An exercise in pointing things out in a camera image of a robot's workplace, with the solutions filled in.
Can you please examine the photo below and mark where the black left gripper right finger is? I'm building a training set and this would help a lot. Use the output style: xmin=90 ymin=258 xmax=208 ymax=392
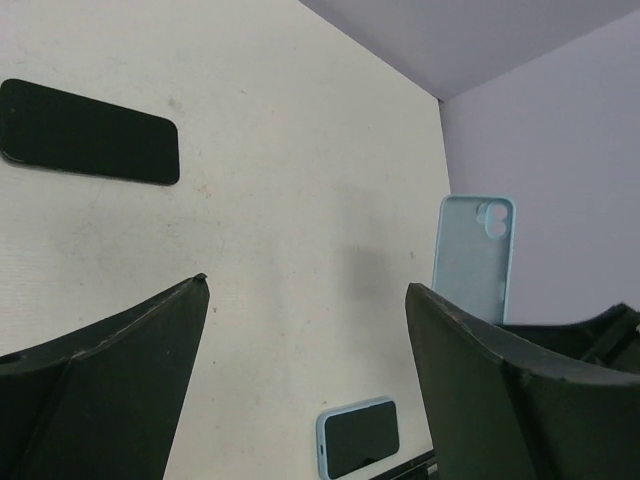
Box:
xmin=405 ymin=283 xmax=639 ymax=479

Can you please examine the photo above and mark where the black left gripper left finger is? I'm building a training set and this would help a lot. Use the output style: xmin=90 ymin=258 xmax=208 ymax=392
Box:
xmin=1 ymin=274 xmax=209 ymax=479

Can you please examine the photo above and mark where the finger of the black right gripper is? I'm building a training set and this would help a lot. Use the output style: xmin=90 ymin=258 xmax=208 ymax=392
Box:
xmin=500 ymin=303 xmax=639 ymax=374

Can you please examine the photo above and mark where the light blue phone case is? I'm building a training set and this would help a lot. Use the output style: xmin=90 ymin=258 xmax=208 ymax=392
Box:
xmin=315 ymin=395 xmax=401 ymax=480
xmin=432 ymin=195 xmax=516 ymax=324

